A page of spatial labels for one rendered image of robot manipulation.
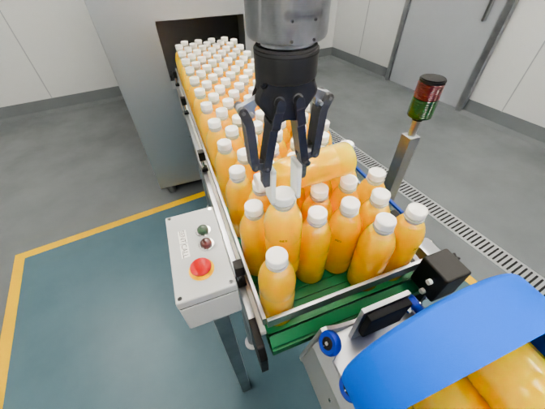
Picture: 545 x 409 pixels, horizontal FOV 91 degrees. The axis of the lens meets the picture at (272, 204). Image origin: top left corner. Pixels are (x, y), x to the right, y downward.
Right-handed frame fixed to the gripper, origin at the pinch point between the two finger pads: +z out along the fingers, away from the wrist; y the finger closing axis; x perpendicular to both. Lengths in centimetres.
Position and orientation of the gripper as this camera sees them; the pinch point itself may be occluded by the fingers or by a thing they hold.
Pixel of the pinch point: (283, 181)
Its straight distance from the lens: 44.2
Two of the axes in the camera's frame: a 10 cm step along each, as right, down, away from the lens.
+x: -3.5, -6.5, 6.7
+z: 0.1, 7.2, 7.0
